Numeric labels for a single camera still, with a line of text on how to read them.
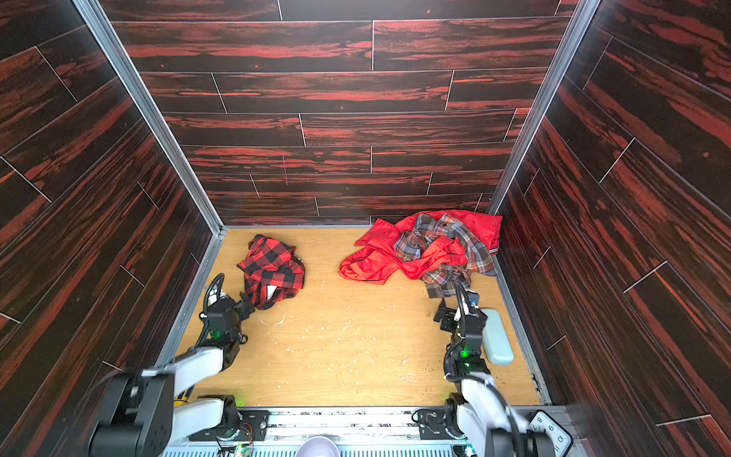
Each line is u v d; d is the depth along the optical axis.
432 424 0.74
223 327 0.68
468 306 0.72
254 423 0.74
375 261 1.02
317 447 0.68
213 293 0.76
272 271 0.96
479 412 0.52
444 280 0.97
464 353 0.66
